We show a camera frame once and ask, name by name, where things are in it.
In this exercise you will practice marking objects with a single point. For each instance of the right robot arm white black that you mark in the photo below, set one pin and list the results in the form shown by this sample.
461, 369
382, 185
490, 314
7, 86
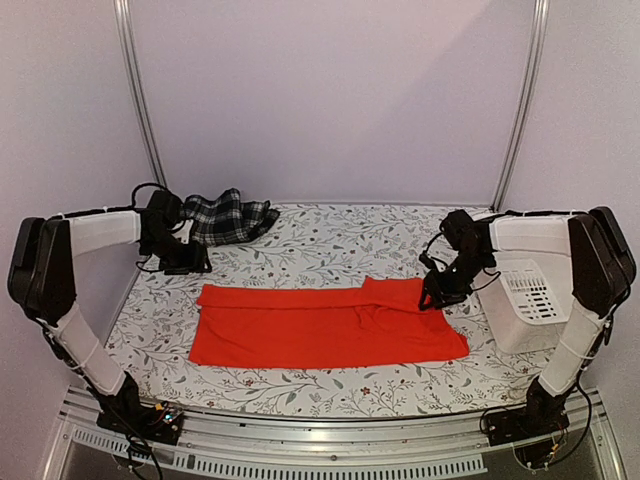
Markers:
603, 272

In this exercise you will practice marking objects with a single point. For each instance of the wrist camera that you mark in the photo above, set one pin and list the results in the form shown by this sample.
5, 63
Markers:
183, 233
429, 261

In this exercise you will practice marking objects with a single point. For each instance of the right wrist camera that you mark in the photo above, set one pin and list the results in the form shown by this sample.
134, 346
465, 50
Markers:
429, 261

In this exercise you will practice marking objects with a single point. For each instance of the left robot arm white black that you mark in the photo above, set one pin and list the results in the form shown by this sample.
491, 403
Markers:
41, 278

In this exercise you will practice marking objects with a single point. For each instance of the aluminium frame post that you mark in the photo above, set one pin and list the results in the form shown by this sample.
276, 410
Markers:
527, 92
124, 24

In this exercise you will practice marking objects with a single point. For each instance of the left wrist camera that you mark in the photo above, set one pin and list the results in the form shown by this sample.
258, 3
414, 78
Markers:
183, 233

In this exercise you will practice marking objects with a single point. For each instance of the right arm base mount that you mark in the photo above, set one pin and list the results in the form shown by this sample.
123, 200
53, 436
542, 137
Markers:
503, 425

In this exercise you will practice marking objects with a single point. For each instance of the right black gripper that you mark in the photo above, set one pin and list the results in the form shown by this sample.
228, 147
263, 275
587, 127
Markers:
440, 289

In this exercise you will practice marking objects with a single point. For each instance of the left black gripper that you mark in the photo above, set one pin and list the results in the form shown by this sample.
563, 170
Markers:
195, 262

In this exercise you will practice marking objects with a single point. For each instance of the front aluminium rail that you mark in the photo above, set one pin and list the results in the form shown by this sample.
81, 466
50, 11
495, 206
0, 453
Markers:
233, 445

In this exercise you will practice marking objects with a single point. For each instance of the floral patterned table cloth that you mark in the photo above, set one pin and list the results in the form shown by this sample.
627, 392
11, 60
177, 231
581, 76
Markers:
317, 246

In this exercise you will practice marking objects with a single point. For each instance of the right aluminium frame post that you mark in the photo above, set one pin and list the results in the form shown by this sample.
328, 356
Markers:
527, 92

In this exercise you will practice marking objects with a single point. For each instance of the black white plaid skirt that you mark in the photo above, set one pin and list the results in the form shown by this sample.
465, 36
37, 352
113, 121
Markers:
227, 219

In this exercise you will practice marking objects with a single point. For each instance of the white plastic laundry bin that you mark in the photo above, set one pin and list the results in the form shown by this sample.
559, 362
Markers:
526, 299

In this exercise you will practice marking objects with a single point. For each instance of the left aluminium frame post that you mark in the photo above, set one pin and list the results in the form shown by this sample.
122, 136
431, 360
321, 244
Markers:
124, 24

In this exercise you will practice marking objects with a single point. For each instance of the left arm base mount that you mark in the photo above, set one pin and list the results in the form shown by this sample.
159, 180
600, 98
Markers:
161, 423

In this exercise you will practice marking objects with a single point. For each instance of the red garment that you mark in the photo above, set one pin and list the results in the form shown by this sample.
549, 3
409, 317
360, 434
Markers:
377, 323

